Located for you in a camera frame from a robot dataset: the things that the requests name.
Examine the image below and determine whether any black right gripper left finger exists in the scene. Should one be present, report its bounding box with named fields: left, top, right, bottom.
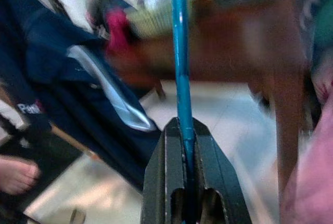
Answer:
left=140, top=116, right=187, bottom=224

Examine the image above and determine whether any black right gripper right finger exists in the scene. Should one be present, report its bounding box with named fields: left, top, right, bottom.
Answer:
left=191, top=118, right=253, bottom=224

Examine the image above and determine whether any blue plastic clothes hanger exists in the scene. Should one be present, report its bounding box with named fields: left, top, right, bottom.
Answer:
left=169, top=0, right=200, bottom=224

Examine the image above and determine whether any navy blue shirt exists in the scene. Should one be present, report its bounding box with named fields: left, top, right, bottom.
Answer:
left=0, top=0, right=163, bottom=192

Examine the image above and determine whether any pink cloth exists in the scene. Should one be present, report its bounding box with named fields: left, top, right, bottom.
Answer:
left=282, top=96, right=333, bottom=224

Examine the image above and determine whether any brown wooden table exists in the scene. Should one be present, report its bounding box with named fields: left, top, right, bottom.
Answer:
left=124, top=0, right=313, bottom=191

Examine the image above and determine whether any person bare foot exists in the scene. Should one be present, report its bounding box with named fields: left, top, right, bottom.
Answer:
left=0, top=155, right=42, bottom=196

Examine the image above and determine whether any black and magenta bag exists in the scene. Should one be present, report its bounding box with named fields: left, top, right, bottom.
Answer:
left=87, top=0, right=138, bottom=61

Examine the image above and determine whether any striped green cloth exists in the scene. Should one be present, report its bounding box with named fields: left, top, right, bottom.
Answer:
left=127, top=7, right=177, bottom=39

